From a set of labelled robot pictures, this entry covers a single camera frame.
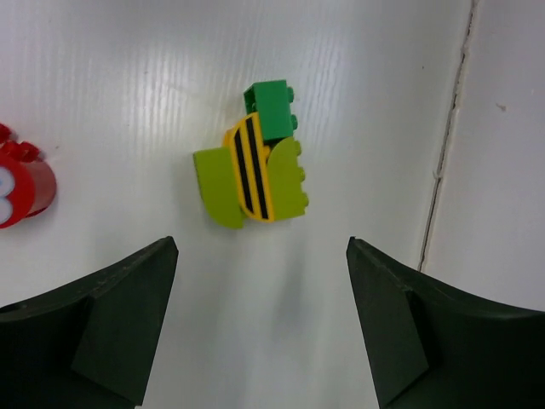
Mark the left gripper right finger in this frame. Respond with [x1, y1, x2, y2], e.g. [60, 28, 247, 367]
[346, 237, 544, 408]

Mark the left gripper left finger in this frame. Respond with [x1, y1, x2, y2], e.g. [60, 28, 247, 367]
[1, 236, 179, 408]

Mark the red flower lego brick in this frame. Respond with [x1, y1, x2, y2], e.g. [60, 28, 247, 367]
[1, 124, 57, 229]

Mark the yellow striped lego brick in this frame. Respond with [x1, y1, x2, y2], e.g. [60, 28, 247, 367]
[192, 112, 310, 231]

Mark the green lego brick bottom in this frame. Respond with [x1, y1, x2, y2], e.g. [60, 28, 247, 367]
[244, 79, 298, 142]

